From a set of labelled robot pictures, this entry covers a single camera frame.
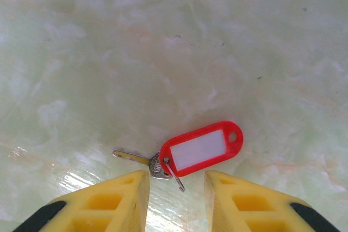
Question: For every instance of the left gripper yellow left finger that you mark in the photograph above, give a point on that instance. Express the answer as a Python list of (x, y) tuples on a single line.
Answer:
[(108, 204)]

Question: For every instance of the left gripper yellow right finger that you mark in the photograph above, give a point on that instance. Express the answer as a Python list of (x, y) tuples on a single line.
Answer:
[(244, 204)]

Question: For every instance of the red key tag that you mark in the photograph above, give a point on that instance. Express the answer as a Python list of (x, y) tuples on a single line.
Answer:
[(201, 147)]

